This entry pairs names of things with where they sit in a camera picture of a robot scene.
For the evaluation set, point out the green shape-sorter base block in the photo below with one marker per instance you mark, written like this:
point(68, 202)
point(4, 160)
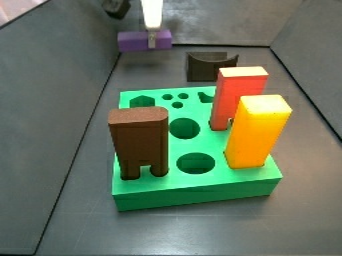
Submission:
point(199, 176)

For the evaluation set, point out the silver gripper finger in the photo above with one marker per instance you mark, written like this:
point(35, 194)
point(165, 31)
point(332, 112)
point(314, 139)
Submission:
point(153, 19)

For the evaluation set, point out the red arch block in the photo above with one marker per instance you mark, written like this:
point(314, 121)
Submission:
point(237, 82)

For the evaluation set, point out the yellow rectangular block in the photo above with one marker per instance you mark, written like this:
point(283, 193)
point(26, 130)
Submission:
point(261, 117)

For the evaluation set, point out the purple arch block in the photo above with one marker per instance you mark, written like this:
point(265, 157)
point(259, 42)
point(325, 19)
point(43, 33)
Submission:
point(145, 40)

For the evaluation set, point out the brown double-leg block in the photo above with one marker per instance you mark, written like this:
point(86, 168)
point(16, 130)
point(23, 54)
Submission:
point(139, 132)

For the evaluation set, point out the black L-shaped fixture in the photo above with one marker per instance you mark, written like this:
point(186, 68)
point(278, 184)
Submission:
point(203, 65)

